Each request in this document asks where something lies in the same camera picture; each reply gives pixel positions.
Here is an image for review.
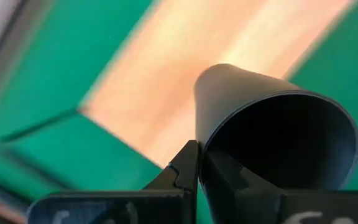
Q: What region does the black tall tumbler cup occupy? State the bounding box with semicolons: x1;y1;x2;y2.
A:
193;63;358;224

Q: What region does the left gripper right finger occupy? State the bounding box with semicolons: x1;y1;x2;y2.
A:
200;151;358;224

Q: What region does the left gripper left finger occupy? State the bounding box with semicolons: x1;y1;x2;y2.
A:
26;139;199;224

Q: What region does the green table mat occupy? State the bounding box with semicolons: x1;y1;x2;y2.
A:
0;0;358;224

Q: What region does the wooden shelf black metal frame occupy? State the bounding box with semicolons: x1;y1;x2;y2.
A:
0;0;358;169

